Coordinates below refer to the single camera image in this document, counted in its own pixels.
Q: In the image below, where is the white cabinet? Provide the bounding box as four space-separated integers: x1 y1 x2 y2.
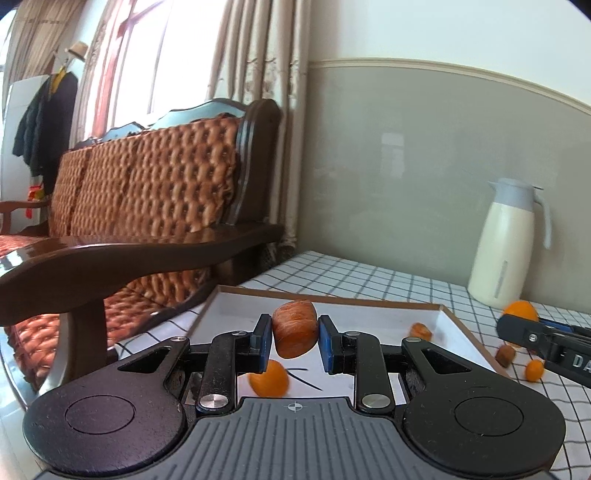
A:
0 75 58 204

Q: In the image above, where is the red yellow cloth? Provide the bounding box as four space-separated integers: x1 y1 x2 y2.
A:
25 178 47 217

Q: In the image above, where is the large orange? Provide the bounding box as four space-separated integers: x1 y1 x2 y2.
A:
249 359 291 398

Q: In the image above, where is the white checkered tablecloth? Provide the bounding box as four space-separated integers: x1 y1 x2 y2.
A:
108 250 591 480

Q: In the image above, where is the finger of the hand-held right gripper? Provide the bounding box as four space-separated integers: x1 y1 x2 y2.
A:
496 314 556 358
537 316 591 344

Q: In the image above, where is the wooden sofa with orange cushions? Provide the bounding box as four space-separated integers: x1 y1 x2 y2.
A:
0 98 286 402

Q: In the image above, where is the sheer striped curtain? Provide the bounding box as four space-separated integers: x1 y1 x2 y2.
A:
0 0 88 88

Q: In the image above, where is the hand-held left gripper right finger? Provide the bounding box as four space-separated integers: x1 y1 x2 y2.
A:
318 315 476 412

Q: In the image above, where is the cream thermos jug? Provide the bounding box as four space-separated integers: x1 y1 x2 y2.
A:
467 178 553 307

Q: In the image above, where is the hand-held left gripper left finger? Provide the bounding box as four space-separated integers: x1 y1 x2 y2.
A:
116 314 274 413

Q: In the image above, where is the brown cardboard box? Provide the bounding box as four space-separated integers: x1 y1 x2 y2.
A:
185 285 511 400

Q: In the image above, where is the window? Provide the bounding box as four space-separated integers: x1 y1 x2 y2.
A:
76 0 232 139

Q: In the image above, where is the dark hanging jacket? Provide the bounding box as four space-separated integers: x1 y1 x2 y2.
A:
13 71 79 195

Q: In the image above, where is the beige embroidered curtain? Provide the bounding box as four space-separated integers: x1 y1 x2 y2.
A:
203 0 310 273

